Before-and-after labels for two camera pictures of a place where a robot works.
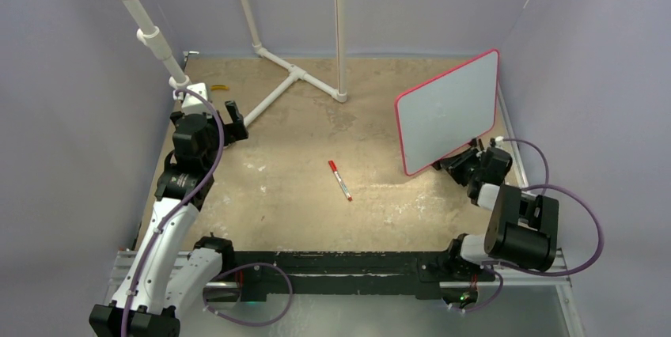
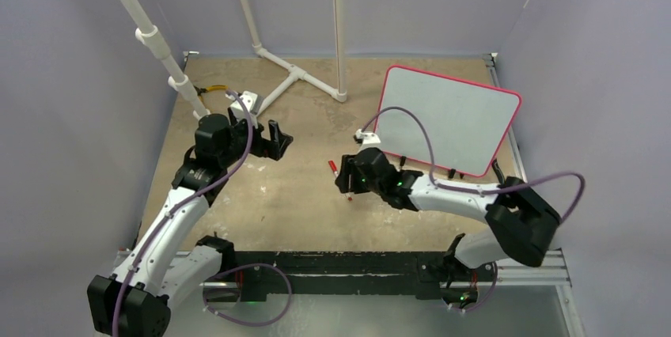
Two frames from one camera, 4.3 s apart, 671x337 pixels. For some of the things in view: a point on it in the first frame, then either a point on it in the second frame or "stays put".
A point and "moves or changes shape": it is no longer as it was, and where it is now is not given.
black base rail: x=398 y=274 stays put
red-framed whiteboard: x=448 y=112 moves or changes shape
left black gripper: x=234 y=131 -> x=269 y=147
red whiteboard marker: x=333 y=168 stays put
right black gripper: x=454 y=162 -> x=350 y=171
